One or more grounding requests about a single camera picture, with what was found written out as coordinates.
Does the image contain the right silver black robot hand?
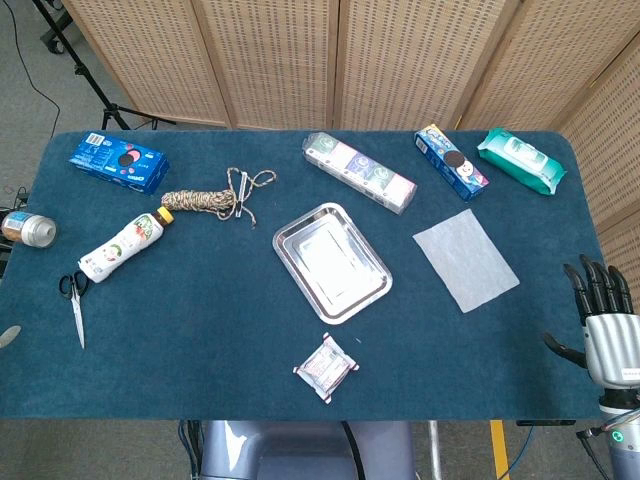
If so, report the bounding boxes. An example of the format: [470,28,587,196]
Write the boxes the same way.
[542,254,640,389]

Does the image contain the white cloth sheet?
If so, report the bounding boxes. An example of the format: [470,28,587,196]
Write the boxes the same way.
[412,208,521,315]

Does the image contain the silver-white metal tray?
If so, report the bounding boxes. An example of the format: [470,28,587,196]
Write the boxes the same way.
[271,201,394,326]

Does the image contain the green wet wipes pack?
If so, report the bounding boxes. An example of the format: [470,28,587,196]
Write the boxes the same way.
[476,127,568,197]

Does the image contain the long blue cookie box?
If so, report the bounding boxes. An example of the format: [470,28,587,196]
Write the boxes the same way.
[413,124,491,203]

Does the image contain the small red-white snack packet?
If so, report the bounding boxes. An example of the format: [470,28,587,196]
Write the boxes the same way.
[292,332,361,405]

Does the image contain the grey robot torso base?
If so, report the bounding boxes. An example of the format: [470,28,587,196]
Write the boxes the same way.
[198,420,416,480]

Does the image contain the wicker folding screen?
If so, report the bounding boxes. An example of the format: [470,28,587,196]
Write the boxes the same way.
[60,0,640,351]

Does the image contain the blue table cloth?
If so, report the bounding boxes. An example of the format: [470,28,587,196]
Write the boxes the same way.
[0,129,639,422]

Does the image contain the white drink bottle brown cap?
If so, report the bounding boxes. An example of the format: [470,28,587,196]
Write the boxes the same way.
[78,206,176,285]

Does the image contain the blue Oreo cookie box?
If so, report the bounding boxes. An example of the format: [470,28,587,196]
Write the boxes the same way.
[68,131,171,197]

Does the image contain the black tripod stand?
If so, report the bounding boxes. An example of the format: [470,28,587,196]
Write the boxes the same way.
[30,0,177,132]

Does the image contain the silver-capped jar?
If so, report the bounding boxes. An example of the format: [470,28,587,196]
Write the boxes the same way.
[0,210,58,248]

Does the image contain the braided rope bundle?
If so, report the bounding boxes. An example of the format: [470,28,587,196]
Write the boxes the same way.
[160,167,278,231]

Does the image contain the black-handled scissors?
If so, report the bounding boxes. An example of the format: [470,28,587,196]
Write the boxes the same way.
[58,270,90,350]

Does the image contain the black floor cable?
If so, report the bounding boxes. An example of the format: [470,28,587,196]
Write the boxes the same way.
[8,0,62,141]

